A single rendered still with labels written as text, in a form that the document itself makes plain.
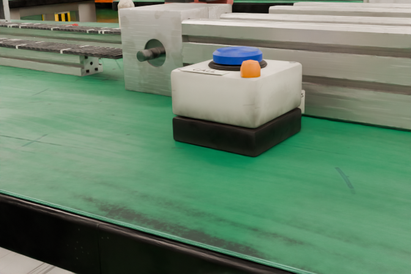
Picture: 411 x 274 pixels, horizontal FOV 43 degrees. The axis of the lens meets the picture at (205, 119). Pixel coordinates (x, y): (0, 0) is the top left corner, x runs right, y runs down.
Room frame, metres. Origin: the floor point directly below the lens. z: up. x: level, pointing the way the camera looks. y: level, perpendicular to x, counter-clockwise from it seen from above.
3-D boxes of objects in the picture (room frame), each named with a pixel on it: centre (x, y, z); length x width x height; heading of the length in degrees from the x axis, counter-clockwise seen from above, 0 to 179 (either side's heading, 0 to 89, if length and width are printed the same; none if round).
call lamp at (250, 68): (0.38, -0.03, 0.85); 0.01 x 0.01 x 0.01
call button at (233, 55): (0.42, -0.03, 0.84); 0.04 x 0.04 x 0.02
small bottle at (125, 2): (1.20, 0.17, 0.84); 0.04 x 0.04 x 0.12
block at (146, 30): (0.61, 0.04, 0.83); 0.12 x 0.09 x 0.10; 144
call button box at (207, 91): (0.43, -0.03, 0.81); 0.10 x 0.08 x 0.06; 144
